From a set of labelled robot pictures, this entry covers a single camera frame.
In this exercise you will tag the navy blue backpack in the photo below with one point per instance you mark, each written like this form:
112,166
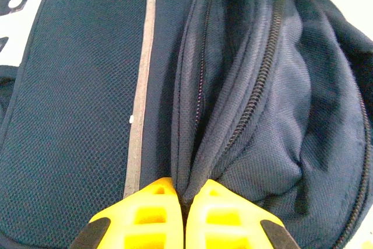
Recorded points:
87,100

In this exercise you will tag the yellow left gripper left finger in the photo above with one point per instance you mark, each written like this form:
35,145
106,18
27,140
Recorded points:
145,220

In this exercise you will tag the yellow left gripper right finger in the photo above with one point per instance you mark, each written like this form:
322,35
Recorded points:
227,220

